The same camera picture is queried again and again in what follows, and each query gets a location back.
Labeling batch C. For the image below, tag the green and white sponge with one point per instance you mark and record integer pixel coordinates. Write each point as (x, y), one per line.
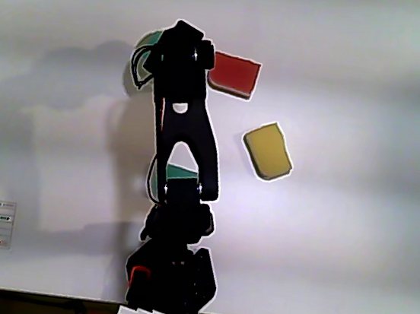
(152, 39)
(181, 173)

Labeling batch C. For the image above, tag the red and white sponge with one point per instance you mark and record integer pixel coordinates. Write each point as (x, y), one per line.
(235, 74)

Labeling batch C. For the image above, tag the yellow and white sponge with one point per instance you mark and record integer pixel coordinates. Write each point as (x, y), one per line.
(268, 150)

